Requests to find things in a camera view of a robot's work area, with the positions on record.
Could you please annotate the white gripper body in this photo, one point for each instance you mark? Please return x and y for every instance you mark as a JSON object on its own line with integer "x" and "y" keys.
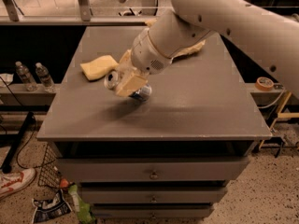
{"x": 146, "y": 57}

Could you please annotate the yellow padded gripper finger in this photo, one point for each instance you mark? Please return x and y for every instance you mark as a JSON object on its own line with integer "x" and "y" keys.
{"x": 131, "y": 78}

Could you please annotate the silver blue redbull can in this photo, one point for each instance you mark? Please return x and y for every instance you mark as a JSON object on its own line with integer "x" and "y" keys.
{"x": 112, "y": 79}

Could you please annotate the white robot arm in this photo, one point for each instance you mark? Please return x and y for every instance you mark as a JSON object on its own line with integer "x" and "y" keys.
{"x": 269, "y": 39}

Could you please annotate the brown chip bag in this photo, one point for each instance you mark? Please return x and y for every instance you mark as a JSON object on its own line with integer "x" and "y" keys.
{"x": 184, "y": 52}

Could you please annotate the yellow sponge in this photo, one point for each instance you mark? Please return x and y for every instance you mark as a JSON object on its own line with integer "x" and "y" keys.
{"x": 98, "y": 67}

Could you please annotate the right plastic water bottle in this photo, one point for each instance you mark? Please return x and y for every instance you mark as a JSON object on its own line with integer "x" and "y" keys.
{"x": 45, "y": 77}

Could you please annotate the plastic water bottle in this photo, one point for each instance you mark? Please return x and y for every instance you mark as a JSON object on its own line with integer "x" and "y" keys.
{"x": 45, "y": 77}
{"x": 26, "y": 77}

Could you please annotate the grey drawer cabinet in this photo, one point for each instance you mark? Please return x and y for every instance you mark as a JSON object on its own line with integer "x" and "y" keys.
{"x": 171, "y": 156}

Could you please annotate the left plastic water bottle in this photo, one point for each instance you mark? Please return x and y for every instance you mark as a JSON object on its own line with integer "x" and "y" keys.
{"x": 26, "y": 77}

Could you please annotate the black metal leg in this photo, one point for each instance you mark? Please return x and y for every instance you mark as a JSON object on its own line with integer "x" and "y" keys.
{"x": 14, "y": 141}

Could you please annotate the orange tape roll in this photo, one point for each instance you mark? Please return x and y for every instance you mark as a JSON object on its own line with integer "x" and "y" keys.
{"x": 264, "y": 84}

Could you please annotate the small orange ball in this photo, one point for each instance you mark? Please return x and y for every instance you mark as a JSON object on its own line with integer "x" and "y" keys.
{"x": 63, "y": 183}

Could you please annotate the green plastic bottle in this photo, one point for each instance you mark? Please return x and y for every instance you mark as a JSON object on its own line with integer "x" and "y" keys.
{"x": 83, "y": 210}

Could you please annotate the dark crumpled snack bag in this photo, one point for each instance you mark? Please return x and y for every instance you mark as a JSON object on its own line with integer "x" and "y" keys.
{"x": 46, "y": 210}

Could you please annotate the white orange sneaker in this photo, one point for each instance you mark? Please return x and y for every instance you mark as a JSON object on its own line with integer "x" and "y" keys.
{"x": 14, "y": 182}

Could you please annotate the black wire rack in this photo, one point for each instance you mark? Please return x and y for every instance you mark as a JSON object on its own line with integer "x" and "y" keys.
{"x": 49, "y": 175}

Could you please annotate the yellow wooden frame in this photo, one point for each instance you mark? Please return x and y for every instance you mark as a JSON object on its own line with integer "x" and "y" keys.
{"x": 275, "y": 116}

